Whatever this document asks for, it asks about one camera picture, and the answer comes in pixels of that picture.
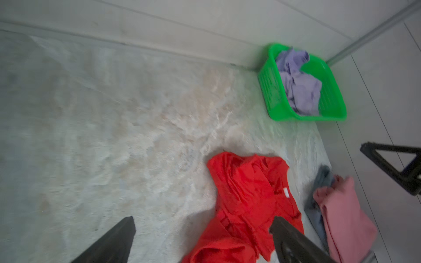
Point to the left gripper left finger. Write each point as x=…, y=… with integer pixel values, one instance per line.
x=112, y=247

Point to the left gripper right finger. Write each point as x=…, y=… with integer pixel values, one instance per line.
x=293, y=247

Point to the red t-shirt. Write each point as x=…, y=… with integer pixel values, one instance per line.
x=252, y=191

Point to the pink folded t-shirt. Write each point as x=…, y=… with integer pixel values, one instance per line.
x=350, y=232

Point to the grey folded t-shirt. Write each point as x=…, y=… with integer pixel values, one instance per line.
x=324, y=179

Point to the purple t-shirt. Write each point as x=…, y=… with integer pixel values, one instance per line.
x=303, y=90

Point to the green plastic basket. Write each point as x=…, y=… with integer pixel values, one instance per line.
x=331, y=105

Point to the right corner metal post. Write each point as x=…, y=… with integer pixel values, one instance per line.
x=376, y=32

